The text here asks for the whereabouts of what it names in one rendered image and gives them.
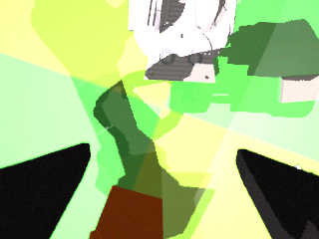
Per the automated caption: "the grey housing plate with two round holes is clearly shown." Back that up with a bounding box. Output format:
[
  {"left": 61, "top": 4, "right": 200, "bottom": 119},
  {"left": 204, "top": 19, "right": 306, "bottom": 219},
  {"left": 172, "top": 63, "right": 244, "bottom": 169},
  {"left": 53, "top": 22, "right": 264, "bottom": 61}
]
[{"left": 144, "top": 31, "right": 215, "bottom": 83}]

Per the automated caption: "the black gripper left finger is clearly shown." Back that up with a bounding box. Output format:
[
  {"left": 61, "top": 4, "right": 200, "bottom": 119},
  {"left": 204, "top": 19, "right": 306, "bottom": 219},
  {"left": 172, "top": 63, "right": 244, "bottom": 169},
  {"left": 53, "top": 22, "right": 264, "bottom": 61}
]
[{"left": 0, "top": 142, "right": 91, "bottom": 239}]

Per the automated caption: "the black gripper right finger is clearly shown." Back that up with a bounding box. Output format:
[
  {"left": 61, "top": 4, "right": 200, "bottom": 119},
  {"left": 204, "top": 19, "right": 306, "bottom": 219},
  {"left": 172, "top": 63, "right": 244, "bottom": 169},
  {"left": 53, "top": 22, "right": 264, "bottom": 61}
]
[{"left": 235, "top": 147, "right": 319, "bottom": 239}]

